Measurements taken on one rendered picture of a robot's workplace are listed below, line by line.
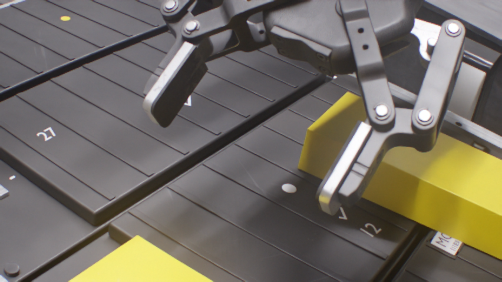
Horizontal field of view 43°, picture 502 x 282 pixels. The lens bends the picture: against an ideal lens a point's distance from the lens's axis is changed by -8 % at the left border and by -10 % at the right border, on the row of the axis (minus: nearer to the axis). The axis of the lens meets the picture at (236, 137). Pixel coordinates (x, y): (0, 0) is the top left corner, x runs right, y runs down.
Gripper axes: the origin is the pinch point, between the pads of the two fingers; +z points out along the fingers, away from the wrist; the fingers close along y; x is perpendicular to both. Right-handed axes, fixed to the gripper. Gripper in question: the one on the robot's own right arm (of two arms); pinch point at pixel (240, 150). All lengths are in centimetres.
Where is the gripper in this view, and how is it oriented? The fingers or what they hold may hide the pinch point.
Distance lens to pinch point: 30.6
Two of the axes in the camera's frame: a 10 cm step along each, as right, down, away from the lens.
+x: -2.3, -4.2, -8.8
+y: -8.1, -4.1, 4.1
